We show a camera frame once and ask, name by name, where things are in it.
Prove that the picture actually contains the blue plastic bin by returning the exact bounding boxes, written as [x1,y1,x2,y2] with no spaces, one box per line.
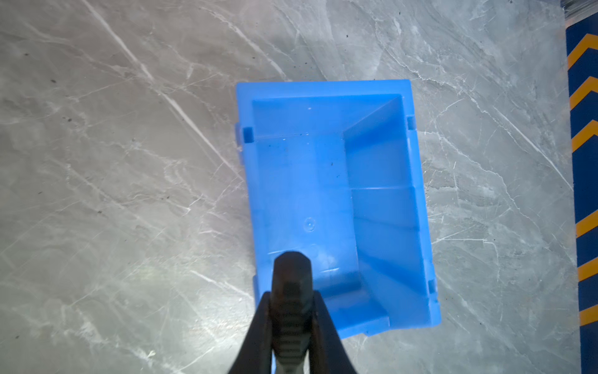
[235,79,442,338]

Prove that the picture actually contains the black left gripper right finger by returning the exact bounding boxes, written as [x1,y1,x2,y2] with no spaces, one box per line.
[310,291,357,374]

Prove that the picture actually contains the black handled screwdriver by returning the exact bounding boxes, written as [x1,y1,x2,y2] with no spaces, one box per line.
[270,252,314,373]

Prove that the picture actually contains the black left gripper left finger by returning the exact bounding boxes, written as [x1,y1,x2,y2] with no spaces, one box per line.
[228,292,273,374]

